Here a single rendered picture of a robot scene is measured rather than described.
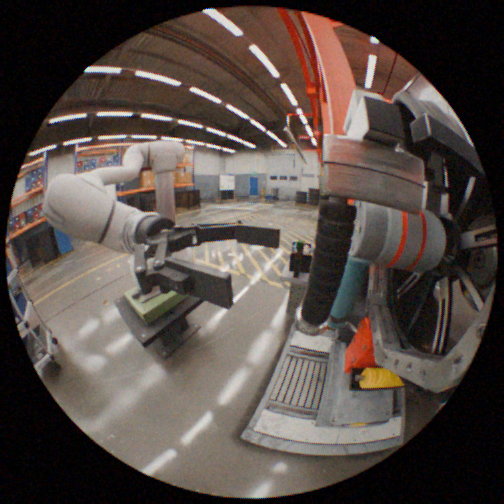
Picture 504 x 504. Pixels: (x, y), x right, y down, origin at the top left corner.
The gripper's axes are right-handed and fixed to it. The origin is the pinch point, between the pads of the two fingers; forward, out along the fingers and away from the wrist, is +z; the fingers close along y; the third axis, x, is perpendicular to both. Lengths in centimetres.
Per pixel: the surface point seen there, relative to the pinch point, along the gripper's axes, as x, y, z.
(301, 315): -6.2, 0.8, 6.5
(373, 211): 5.5, -11.9, 15.7
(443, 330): -10.7, -3.4, 39.0
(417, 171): 10.5, 2.3, 14.6
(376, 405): -61, -5, 54
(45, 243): -26, 125, -572
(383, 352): -20.7, -6.1, 28.2
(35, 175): 283, 211, -949
